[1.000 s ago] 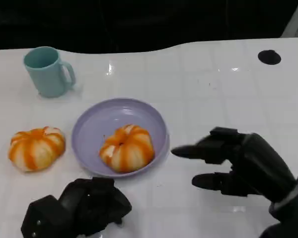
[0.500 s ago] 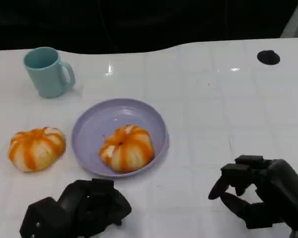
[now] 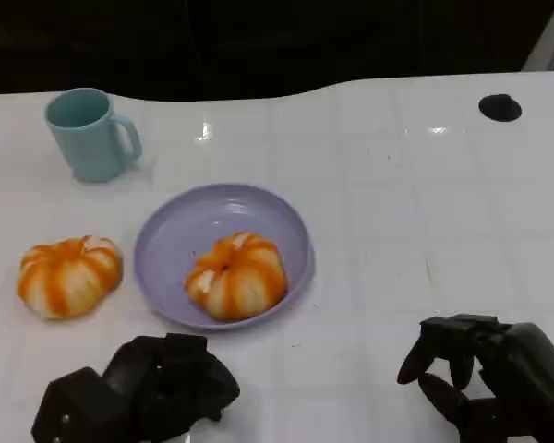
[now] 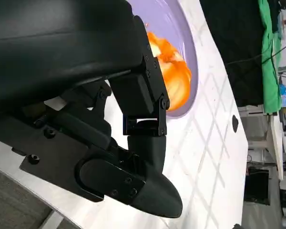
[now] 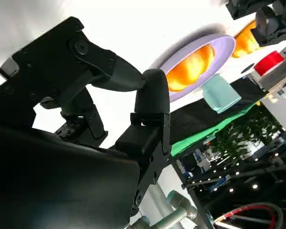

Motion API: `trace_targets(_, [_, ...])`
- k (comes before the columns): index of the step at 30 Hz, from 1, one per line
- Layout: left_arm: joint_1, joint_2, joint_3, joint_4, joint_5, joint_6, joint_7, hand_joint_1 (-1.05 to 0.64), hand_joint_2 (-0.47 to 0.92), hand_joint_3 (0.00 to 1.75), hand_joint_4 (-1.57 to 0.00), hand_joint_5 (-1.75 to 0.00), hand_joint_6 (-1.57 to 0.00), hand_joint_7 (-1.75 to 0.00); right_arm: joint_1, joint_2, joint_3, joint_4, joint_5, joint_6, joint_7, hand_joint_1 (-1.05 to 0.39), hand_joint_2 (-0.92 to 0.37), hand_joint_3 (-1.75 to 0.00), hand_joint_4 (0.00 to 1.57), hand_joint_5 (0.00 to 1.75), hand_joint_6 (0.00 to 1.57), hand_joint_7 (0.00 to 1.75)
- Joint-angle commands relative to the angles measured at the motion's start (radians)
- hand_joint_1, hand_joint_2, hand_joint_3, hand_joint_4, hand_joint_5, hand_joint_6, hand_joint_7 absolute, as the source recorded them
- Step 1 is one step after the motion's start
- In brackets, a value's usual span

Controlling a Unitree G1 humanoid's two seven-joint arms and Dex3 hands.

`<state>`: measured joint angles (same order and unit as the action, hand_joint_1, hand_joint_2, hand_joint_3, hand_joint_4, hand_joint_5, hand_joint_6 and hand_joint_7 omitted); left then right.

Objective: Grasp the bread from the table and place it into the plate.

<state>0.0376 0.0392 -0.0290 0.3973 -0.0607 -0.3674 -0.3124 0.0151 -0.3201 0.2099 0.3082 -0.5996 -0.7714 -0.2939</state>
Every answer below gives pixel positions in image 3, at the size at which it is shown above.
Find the pale green mug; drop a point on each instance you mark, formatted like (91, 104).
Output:
(90, 136)

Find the orange and white bread roll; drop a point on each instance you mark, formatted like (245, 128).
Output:
(69, 277)
(237, 277)

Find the black round table grommet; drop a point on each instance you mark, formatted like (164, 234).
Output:
(500, 107)

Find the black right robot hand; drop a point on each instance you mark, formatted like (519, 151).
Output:
(512, 374)

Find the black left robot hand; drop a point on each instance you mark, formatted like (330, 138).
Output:
(175, 383)

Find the lilac plate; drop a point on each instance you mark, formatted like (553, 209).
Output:
(175, 240)

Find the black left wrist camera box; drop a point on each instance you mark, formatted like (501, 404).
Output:
(83, 408)

